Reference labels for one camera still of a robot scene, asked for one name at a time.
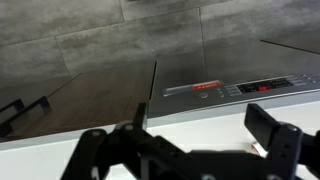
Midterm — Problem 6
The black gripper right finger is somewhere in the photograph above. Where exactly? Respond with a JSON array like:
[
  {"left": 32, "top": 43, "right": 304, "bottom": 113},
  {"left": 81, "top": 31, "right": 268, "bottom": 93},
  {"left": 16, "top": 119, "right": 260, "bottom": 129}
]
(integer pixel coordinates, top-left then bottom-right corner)
[{"left": 244, "top": 103, "right": 320, "bottom": 180}]

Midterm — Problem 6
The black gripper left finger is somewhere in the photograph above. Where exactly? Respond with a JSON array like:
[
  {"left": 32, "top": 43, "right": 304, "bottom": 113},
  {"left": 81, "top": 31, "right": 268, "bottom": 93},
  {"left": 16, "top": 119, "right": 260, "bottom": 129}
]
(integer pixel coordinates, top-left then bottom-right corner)
[{"left": 60, "top": 102, "right": 158, "bottom": 180}]

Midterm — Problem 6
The red and white packet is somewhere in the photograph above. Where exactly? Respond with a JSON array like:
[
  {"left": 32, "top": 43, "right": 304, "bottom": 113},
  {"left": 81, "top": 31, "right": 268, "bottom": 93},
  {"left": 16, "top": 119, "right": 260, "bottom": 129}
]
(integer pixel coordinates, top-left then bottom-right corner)
[{"left": 250, "top": 142, "right": 267, "bottom": 157}]

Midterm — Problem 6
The stainless steel dishwasher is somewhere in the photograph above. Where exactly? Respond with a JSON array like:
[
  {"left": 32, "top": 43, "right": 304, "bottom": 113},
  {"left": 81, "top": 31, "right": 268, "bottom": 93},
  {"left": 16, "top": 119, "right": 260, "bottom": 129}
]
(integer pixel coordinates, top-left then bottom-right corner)
[{"left": 148, "top": 49, "right": 320, "bottom": 118}]

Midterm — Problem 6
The dark wood cabinet door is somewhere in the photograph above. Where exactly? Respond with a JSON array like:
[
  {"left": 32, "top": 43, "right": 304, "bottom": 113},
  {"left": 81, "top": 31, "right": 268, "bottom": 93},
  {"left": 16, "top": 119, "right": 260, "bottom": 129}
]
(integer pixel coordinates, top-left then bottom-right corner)
[{"left": 0, "top": 62, "right": 156, "bottom": 142}]

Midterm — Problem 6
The black cabinet handle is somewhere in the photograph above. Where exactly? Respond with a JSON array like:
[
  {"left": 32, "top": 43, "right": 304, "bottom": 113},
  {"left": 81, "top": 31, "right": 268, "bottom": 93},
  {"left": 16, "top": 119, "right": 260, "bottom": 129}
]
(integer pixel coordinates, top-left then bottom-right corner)
[
  {"left": 0, "top": 96, "right": 51, "bottom": 137},
  {"left": 0, "top": 99, "right": 25, "bottom": 113}
]

